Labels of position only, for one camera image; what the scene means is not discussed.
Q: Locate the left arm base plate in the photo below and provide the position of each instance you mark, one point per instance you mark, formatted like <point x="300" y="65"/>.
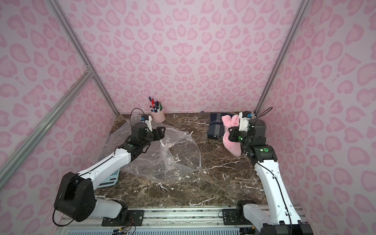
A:
<point x="125" y="218"/>

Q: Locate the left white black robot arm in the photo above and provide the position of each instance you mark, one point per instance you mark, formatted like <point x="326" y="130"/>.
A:
<point x="76" y="194"/>

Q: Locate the clear plastic vacuum bag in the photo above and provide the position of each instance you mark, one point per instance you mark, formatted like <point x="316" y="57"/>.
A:
<point x="169" y="159"/>

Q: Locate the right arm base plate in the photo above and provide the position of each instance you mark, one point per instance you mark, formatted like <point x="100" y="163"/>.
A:
<point x="232" y="217"/>

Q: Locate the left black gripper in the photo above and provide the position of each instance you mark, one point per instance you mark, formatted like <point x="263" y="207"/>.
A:
<point x="158" y="133"/>

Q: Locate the teal white calculator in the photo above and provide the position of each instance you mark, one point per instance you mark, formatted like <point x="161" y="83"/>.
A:
<point x="111" y="180"/>

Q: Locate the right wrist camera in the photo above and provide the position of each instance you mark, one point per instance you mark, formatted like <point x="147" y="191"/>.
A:
<point x="245" y="117"/>

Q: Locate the pink metal pen cup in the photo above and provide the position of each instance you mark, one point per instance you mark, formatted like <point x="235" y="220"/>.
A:
<point x="158" y="117"/>

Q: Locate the navy blue plaid blanket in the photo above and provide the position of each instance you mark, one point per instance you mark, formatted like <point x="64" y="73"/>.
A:
<point x="216" y="127"/>

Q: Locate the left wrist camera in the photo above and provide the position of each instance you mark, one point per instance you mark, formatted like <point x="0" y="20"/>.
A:
<point x="147" y="120"/>

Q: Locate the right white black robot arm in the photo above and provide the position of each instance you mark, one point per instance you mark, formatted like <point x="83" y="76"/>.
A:
<point x="282" y="218"/>

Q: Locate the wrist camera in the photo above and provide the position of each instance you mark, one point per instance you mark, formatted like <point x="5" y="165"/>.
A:
<point x="245" y="117"/>
<point x="147" y="120"/>

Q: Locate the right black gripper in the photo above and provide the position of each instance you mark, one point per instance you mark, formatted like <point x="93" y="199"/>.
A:
<point x="233" y="135"/>

